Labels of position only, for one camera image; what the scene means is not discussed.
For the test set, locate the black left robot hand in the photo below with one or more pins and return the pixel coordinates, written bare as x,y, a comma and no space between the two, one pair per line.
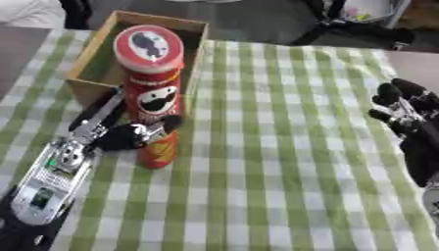
117,137

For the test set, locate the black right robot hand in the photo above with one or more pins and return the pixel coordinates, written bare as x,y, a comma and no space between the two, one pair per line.
420,130

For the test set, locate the red chip can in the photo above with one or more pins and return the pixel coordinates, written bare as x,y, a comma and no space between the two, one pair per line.
151,94

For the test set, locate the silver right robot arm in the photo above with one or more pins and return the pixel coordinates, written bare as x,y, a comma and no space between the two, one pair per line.
432,201

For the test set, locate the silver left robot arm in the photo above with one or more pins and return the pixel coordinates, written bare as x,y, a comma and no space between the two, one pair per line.
43,192

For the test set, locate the tan cardboard box green inside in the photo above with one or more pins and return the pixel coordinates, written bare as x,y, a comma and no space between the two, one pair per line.
103,62

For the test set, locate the black office chair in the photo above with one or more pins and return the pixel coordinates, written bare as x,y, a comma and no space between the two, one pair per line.
354,23

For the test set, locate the black chair leg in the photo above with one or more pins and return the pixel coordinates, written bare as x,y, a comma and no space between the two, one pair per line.
75,13

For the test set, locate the person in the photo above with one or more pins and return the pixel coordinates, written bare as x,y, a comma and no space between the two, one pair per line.
28,13

